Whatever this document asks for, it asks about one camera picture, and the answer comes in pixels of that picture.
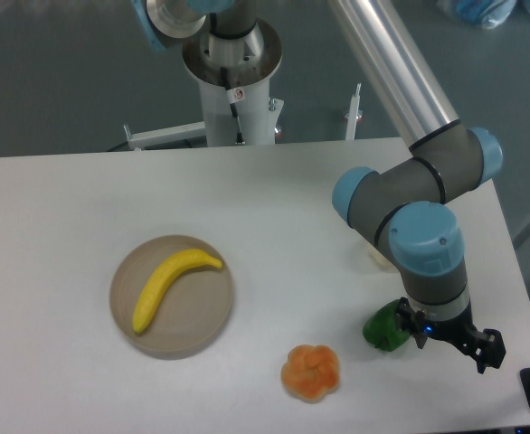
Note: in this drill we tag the white pedestal support leg right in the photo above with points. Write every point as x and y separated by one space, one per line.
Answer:
354 114

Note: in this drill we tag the green bell pepper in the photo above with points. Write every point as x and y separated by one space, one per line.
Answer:
380 330

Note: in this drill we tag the orange knotted bread roll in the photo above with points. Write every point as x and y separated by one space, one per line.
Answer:
311 372

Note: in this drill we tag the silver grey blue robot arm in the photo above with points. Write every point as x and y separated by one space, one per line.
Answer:
402 212

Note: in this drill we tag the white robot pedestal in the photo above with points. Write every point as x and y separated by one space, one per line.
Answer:
233 77

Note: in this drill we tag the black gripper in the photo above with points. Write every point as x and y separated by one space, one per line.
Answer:
486 348

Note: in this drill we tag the yellow banana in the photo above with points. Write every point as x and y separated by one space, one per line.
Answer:
162 278

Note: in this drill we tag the white pear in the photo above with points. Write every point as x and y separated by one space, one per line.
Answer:
379 259

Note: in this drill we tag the white pedestal support leg left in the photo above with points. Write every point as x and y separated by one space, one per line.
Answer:
163 136

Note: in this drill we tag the blue plastic bag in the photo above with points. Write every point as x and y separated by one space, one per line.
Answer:
484 14

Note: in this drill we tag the white pedestal support leg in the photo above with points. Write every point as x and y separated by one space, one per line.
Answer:
354 114
163 136

